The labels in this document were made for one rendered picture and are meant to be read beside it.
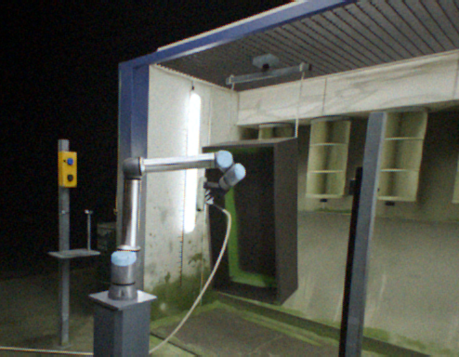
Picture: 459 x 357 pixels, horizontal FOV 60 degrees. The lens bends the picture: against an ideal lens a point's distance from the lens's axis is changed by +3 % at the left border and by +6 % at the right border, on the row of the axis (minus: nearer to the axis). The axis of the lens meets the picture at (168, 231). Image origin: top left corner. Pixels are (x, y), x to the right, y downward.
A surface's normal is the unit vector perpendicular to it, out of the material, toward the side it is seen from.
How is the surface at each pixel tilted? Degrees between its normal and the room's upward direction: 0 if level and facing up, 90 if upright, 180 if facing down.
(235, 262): 102
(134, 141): 90
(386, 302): 57
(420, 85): 90
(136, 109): 90
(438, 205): 90
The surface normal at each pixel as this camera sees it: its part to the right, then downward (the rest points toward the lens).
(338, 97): -0.71, 0.07
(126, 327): 0.70, 0.11
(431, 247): -0.58, -0.48
